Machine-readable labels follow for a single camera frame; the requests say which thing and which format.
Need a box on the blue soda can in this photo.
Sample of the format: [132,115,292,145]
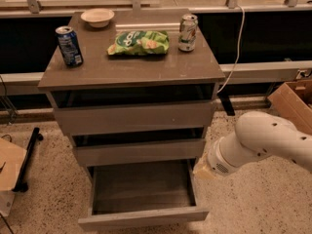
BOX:
[56,25,84,67]

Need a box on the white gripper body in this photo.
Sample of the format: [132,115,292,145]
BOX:
[208,139,238,176]

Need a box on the grey drawer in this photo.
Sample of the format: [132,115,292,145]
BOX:
[50,83,218,137]
[78,160,209,231]
[73,128,206,167]

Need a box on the green chip bag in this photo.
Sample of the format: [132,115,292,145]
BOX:
[107,30,170,56]

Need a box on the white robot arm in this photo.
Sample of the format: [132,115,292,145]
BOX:
[193,111,312,179]

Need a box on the cardboard box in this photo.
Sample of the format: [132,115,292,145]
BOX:
[268,80,312,135]

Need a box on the white bowl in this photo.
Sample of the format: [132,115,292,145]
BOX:
[81,8,115,28]

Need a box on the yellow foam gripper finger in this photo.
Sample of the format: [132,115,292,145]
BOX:
[193,154,215,179]

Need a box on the brown cardboard sheet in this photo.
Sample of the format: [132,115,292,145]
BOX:
[0,138,26,191]

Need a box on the grey drawer cabinet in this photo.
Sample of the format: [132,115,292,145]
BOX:
[37,7,226,180]

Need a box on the grey bottom drawer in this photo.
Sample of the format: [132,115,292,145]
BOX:
[78,160,209,231]

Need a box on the grey top drawer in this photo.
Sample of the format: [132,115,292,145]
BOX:
[50,83,218,137]

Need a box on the grey middle drawer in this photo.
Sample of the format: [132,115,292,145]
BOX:
[73,128,206,167]

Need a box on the white cable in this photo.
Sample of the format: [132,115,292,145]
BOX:
[216,4,247,95]

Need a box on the black stand leg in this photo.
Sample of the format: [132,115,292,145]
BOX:
[12,127,44,192]

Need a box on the white and green soda can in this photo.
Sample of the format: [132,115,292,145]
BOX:
[178,14,198,52]

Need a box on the black bracket foot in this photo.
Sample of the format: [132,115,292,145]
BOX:
[218,92,235,116]

